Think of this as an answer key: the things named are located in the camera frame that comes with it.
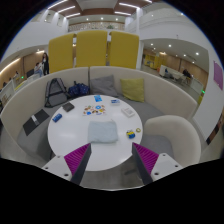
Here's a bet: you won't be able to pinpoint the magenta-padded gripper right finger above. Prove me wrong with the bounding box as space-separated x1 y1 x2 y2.
131 141 184 186

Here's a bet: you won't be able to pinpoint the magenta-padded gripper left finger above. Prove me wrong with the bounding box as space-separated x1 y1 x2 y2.
41 142 93 186

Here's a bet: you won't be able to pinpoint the light blue towel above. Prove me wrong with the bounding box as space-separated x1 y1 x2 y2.
86 118 120 145

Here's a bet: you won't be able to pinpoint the yellow blue toy figure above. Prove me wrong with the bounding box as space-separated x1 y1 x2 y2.
125 128 137 140

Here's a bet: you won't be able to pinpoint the white round armchair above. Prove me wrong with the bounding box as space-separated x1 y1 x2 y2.
142 114 203 165

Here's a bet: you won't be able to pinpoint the blue rectangular box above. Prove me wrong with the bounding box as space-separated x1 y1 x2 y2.
51 112 64 124

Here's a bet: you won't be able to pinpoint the flat white box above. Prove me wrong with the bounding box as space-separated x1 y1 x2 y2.
120 106 137 119

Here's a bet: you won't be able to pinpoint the colourful sticker sheet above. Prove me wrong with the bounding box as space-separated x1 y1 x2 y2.
82 103 108 117

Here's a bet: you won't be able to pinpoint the small blue white packet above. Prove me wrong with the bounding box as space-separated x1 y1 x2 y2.
109 98 122 107

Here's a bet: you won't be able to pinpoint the navy blue patterned bag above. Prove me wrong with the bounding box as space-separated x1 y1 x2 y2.
67 81 91 99

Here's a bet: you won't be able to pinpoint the grey backpack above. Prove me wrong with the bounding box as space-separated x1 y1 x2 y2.
43 77 70 109

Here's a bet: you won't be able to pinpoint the yellow-green cushion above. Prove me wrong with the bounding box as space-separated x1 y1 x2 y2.
119 77 146 104

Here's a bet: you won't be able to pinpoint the curved beige sofa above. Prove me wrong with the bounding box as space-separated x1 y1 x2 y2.
0 65 200 158

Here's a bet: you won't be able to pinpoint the grey cushion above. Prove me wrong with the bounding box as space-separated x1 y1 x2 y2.
88 73 120 99

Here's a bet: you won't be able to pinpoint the person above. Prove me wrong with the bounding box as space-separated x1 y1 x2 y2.
40 52 51 76
182 68 193 80

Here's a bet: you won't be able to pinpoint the ceiling lights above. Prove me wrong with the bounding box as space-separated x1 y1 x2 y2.
46 0 155 20

